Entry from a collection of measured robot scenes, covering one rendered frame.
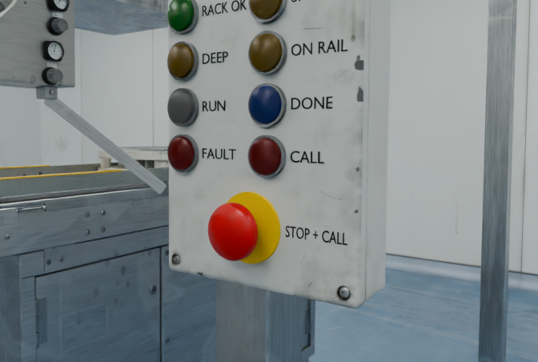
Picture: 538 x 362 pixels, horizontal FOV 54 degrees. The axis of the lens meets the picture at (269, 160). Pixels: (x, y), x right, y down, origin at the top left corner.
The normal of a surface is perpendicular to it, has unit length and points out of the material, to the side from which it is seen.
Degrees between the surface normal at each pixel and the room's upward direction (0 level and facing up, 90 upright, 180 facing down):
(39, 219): 90
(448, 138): 90
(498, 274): 90
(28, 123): 90
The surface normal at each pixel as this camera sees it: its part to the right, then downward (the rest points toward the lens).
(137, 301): 0.83, 0.04
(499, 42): -0.56, 0.04
